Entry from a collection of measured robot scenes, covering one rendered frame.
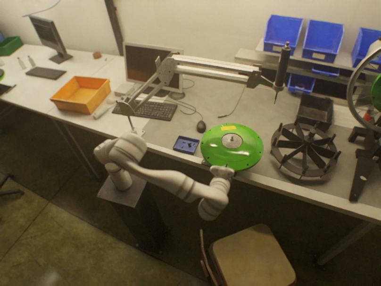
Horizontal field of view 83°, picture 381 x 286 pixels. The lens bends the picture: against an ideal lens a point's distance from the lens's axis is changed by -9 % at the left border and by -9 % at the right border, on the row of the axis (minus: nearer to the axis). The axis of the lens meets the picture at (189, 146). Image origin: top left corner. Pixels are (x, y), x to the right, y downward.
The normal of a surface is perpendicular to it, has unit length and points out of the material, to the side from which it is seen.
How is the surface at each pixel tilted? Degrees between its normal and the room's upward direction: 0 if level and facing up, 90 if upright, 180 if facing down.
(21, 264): 0
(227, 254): 0
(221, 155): 14
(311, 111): 0
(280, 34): 90
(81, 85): 86
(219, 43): 90
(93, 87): 86
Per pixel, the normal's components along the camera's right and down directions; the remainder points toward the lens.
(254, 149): 0.24, -0.51
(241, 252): -0.07, -0.66
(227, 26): -0.42, 0.70
